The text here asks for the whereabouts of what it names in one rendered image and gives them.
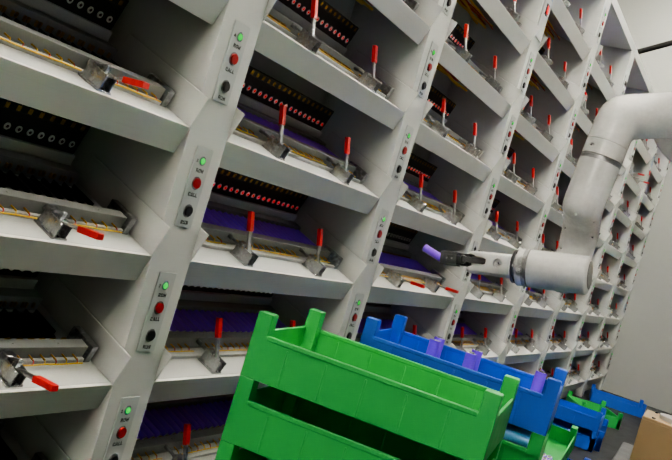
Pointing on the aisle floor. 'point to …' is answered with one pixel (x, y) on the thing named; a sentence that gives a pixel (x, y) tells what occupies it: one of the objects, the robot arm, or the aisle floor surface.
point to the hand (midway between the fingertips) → (450, 258)
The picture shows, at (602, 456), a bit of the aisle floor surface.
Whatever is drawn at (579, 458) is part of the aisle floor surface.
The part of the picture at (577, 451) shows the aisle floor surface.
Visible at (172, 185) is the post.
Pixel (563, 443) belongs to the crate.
